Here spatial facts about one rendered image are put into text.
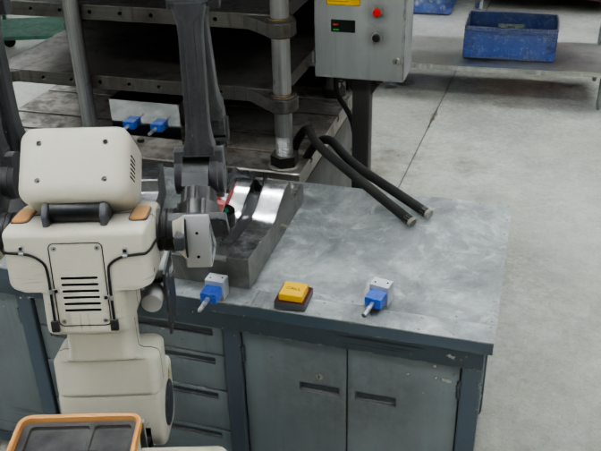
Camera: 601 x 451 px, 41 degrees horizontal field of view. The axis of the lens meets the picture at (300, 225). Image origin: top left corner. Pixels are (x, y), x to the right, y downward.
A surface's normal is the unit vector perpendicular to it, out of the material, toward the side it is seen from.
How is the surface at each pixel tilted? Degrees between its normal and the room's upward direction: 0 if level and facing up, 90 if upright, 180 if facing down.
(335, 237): 0
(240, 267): 90
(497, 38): 93
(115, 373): 82
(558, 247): 0
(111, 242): 82
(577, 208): 0
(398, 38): 90
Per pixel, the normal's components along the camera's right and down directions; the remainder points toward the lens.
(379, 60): -0.28, 0.48
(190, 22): 0.00, 0.36
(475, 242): -0.02, -0.87
